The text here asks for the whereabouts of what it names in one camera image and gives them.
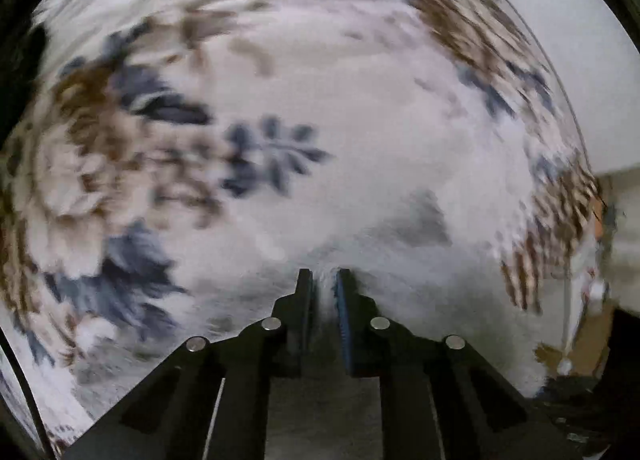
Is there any floral printed bed sheet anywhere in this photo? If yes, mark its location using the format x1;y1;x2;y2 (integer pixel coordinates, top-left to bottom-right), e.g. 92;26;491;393
0;0;601;456

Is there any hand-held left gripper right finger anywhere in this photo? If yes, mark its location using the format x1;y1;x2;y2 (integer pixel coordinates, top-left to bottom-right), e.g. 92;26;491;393
336;268;584;460

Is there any cardboard box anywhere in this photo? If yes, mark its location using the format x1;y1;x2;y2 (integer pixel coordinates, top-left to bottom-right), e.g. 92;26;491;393
535;300;617;381

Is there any brown checked blanket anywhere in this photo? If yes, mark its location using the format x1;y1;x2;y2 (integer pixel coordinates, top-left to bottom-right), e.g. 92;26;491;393
500;160;608;313

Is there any black cable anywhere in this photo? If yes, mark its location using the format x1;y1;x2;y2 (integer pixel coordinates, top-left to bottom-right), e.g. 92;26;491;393
0;330;53;460

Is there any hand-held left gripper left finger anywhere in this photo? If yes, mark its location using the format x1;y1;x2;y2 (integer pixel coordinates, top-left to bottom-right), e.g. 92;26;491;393
62;268;316;460

